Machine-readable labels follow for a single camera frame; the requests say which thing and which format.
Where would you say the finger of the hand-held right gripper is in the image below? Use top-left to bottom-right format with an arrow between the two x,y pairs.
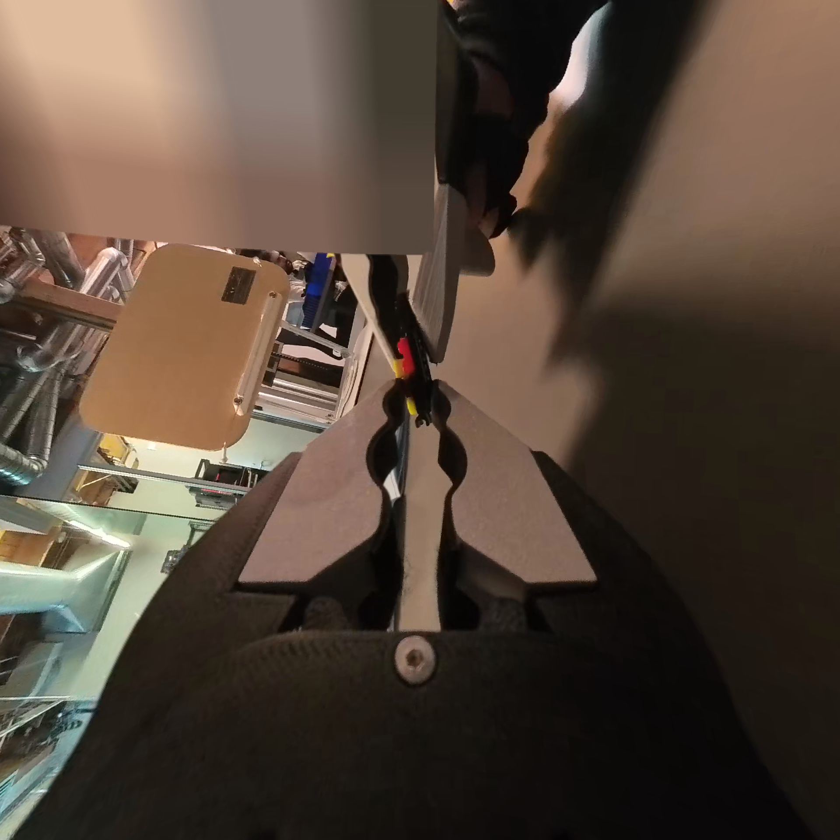
408,182 -> 472,365
343,253 -> 411,382

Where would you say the person's right hand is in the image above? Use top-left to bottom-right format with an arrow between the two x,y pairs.
456,0 -> 552,240

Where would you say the stack of blue bins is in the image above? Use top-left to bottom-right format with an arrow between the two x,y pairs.
303,252 -> 339,329

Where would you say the black red yellow lego assembly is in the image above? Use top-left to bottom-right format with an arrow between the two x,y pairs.
392,335 -> 435,431

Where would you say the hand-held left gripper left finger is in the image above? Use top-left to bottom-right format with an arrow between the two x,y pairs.
238,382 -> 403,588

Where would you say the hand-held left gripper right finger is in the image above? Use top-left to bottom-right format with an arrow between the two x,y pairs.
435,379 -> 599,601

